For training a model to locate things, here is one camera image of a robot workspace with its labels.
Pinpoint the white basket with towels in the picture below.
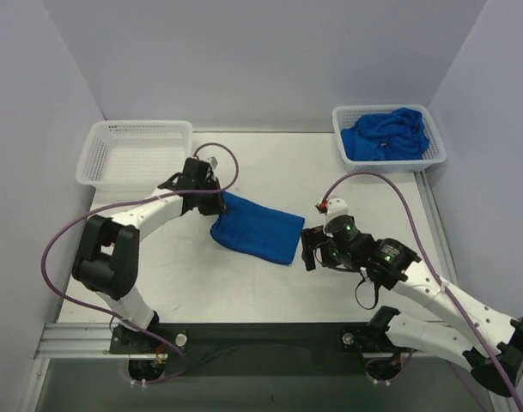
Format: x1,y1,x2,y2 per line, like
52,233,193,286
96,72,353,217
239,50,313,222
332,104,447,173

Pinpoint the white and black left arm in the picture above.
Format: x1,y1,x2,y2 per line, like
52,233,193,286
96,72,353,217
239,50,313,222
71,157,228,332

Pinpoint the blue towel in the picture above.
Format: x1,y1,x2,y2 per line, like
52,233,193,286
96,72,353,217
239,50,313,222
210,192,305,265

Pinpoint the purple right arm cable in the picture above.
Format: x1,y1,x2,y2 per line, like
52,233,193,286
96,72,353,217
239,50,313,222
316,171,523,412

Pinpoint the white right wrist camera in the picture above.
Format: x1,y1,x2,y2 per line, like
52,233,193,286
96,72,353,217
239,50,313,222
316,197,349,233

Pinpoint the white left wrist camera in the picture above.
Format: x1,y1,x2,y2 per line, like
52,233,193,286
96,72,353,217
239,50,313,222
204,156,218,171

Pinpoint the crumpled blue towels pile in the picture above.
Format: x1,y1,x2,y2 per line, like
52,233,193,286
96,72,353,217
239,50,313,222
340,107,429,161

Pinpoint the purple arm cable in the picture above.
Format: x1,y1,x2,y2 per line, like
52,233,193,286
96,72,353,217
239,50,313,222
40,142,240,384
316,171,523,412

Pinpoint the empty white plastic basket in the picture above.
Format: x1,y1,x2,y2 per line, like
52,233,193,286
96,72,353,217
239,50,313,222
75,120,193,191

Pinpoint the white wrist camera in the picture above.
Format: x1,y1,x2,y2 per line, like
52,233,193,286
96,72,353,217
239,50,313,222
316,197,349,233
204,156,218,171

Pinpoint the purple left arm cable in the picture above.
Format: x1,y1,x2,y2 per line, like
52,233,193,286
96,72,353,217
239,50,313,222
40,142,240,384

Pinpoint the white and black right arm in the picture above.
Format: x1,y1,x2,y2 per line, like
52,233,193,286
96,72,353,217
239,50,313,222
301,215,523,397

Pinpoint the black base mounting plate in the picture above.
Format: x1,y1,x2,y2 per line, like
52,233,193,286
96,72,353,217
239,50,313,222
108,322,410,380

